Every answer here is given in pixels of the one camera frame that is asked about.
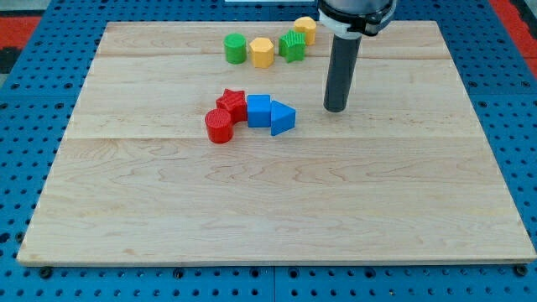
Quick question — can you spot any blue triangle block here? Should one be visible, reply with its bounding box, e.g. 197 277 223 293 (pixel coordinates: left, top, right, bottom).
271 101 296 136

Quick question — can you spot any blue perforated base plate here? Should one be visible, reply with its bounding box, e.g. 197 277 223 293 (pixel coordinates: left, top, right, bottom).
1 0 536 301

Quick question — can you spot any grey robot arm flange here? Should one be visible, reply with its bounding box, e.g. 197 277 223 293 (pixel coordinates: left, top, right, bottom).
317 0 398 39

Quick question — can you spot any yellow rounded block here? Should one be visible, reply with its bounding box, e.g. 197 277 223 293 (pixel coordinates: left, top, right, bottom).
294 17 317 46

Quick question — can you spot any light wooden board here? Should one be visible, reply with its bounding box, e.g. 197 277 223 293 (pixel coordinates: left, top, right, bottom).
18 21 536 267

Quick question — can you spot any green star block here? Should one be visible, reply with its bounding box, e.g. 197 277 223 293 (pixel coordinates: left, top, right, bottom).
279 29 306 63

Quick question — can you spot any blue cube block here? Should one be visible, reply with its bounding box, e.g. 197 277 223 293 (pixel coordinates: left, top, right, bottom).
247 94 271 128

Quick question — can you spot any red star block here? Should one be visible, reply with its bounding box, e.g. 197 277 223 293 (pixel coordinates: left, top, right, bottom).
216 88 248 123

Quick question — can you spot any green cylinder block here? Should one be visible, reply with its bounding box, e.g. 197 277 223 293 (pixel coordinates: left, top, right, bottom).
223 33 247 65

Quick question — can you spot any yellow hexagon block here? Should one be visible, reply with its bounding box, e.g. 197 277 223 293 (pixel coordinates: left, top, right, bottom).
249 37 274 68

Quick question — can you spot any red cylinder block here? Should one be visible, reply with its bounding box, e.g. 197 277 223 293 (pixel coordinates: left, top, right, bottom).
205 108 233 143

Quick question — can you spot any black cylindrical pointer rod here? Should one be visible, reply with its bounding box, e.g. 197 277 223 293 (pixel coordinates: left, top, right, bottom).
324 35 362 112

